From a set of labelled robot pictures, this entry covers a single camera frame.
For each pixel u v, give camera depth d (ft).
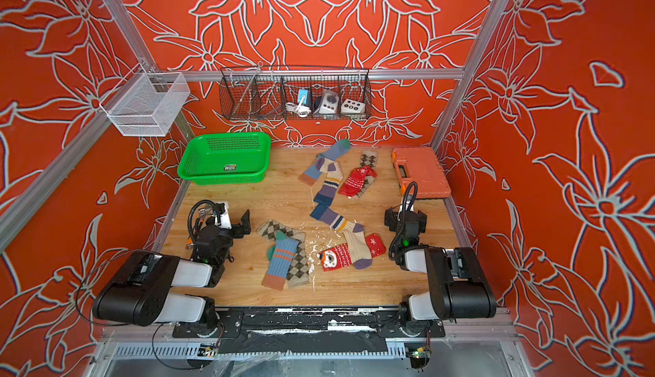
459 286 1.42
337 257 2.80
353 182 3.49
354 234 2.96
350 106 3.10
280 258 2.73
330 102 2.98
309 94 2.88
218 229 2.42
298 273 2.72
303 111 2.80
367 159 3.75
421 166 3.54
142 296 1.42
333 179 3.52
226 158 3.64
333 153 3.89
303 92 2.78
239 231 2.62
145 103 2.96
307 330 2.39
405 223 2.24
